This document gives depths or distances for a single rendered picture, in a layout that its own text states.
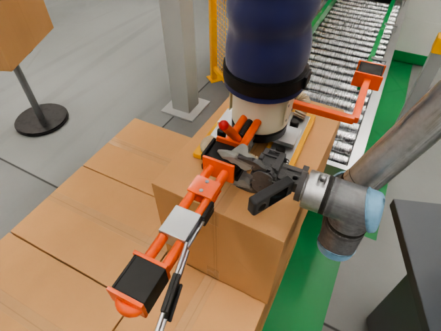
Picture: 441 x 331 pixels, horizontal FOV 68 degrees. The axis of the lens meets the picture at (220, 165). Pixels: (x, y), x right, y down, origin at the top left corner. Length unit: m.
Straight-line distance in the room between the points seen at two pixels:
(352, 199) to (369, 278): 1.27
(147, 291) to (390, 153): 0.57
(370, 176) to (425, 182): 1.73
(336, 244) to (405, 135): 0.28
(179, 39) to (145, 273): 1.94
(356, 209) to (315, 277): 1.18
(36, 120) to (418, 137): 2.67
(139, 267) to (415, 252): 0.84
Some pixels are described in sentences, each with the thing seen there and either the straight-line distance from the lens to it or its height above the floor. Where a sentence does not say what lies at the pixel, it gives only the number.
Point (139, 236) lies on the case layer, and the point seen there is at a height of 0.54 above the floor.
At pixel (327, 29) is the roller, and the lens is 2.84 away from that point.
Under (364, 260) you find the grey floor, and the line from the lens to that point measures 2.01.
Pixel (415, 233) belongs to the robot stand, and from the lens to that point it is 1.22.
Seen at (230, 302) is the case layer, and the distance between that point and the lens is 1.18.
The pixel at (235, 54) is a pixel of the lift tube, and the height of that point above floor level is 1.26.
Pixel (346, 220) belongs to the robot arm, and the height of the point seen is 1.07.
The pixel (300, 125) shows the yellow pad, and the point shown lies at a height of 0.97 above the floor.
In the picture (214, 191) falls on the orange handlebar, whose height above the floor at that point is 1.09.
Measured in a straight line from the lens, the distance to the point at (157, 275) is 0.62.
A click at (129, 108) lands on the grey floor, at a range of 2.86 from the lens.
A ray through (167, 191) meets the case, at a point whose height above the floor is 0.94.
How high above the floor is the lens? 1.65
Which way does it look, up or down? 47 degrees down
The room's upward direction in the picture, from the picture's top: straight up
